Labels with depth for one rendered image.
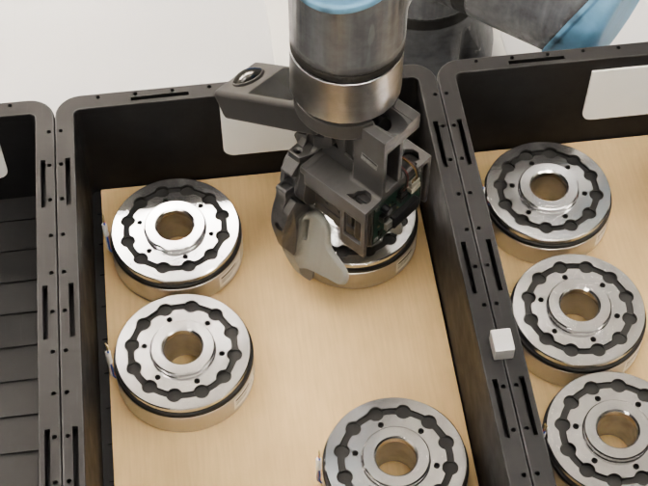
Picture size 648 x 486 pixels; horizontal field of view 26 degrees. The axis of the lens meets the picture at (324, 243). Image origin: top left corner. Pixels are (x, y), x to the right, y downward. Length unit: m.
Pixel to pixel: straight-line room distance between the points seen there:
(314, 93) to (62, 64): 0.60
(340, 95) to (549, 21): 0.38
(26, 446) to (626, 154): 0.55
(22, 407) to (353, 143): 0.33
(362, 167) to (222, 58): 0.51
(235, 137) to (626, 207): 0.33
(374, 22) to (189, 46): 0.62
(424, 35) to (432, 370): 0.40
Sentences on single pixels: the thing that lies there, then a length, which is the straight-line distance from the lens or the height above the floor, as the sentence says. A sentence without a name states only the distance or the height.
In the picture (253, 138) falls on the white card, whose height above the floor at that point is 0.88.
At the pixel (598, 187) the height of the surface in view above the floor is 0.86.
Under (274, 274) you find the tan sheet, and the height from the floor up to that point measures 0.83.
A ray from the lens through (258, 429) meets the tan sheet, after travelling 1.05.
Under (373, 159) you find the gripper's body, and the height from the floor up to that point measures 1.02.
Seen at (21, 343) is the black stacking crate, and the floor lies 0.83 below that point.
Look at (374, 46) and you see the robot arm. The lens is 0.87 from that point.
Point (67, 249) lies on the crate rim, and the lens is 1.03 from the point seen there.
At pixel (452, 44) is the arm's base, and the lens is 1.37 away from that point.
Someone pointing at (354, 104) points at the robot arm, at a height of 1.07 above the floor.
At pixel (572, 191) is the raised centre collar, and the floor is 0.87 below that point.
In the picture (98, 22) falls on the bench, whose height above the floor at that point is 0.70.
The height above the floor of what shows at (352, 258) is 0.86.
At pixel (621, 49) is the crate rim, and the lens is 1.16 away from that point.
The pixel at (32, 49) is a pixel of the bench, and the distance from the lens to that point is 1.48.
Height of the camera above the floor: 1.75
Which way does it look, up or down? 54 degrees down
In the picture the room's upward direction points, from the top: straight up
